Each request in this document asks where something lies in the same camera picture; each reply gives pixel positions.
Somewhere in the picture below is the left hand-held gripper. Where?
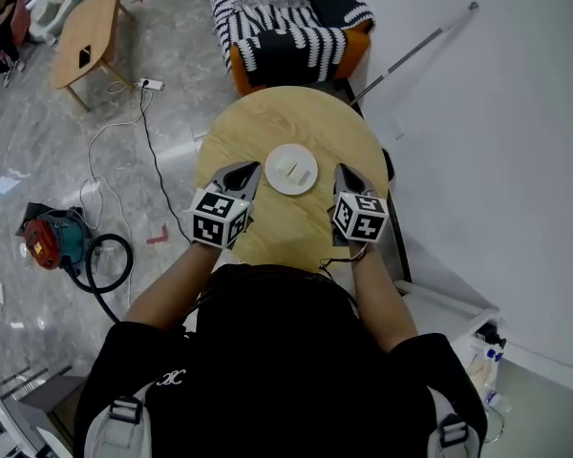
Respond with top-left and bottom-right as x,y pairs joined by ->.
189,160 -> 264,251

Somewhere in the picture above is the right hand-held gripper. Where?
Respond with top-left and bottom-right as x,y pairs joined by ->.
330,162 -> 390,248

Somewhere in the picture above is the white plate of food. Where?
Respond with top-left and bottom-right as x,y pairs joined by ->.
264,144 -> 319,197

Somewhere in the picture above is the person's left forearm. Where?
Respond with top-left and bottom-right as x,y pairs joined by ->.
122,240 -> 222,339

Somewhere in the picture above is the person's right forearm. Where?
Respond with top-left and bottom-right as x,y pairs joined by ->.
349,241 -> 419,355

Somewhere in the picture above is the round wooden table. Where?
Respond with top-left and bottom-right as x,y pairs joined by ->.
194,86 -> 391,272

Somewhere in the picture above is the grey mop pole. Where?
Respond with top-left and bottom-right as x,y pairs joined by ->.
349,1 -> 480,107

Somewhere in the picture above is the black and white striped blanket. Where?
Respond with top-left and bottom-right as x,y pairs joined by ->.
202,0 -> 377,86

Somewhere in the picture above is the person's black shirt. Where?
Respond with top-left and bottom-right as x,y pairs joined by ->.
74,263 -> 488,458

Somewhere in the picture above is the red and teal vacuum cleaner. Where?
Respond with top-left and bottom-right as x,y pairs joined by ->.
15,200 -> 96,277

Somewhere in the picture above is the wooden coffee table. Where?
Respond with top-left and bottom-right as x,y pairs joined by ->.
50,0 -> 137,114

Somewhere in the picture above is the clear plastic bottle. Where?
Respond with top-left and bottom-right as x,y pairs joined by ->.
481,388 -> 513,415

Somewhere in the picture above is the grey and white equipment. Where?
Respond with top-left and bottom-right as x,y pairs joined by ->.
0,364 -> 88,458

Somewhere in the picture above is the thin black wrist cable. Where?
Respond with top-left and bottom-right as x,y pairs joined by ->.
318,244 -> 370,279

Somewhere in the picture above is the black power cable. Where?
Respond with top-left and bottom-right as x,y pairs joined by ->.
139,88 -> 193,246

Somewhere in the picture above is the black vacuum hose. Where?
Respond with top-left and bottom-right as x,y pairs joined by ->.
68,233 -> 136,324

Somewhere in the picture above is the white power cable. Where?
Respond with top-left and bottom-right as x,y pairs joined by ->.
78,79 -> 155,307

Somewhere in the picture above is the grey backpack strap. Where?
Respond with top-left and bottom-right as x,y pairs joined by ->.
426,385 -> 473,458
84,382 -> 159,458

